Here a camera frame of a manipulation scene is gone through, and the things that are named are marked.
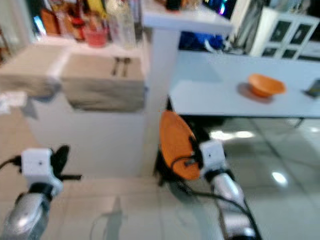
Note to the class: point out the red plastic cup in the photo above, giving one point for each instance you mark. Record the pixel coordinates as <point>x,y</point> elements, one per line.
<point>96,37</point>

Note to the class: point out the beige folded cloth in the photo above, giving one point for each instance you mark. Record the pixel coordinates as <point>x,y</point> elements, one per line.
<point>30,72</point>
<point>102,90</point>

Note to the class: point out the small black object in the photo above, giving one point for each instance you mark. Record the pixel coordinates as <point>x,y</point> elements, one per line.
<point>174,4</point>

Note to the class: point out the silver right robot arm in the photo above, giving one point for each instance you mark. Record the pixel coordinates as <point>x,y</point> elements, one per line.
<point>232,205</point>

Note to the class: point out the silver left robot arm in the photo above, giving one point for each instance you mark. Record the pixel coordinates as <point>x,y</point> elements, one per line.
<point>25,215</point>

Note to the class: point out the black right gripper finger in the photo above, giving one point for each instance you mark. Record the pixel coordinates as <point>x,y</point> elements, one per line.
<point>190,139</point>

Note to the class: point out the white glass-door cabinet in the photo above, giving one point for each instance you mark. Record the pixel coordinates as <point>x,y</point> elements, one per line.
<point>287,34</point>

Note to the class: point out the dark metal spoon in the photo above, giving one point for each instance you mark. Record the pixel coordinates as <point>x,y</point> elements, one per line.
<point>116,65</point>
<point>126,65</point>

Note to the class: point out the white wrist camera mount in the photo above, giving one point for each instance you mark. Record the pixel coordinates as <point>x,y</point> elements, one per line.
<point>213,156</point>
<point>41,167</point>

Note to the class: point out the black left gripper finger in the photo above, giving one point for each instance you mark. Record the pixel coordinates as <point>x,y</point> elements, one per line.
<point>61,159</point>

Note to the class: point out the white bar counter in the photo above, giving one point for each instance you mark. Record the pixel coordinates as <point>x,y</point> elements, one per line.
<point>157,90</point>

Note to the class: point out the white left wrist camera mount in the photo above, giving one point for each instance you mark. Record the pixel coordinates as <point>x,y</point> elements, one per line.
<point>41,167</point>

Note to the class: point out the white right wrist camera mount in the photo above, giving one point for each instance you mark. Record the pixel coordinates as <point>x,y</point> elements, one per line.
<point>213,156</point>

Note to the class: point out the brown liquid bottle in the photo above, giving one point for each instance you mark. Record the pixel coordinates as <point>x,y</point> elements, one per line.
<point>50,22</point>

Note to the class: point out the white crumpled rag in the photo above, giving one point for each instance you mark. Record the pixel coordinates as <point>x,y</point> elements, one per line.
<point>10,101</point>

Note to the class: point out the clear plastic bottle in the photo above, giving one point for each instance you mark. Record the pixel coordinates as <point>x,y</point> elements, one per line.
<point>122,24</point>

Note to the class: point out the orange plastic bowl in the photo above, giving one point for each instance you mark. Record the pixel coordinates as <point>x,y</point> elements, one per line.
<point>266,85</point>

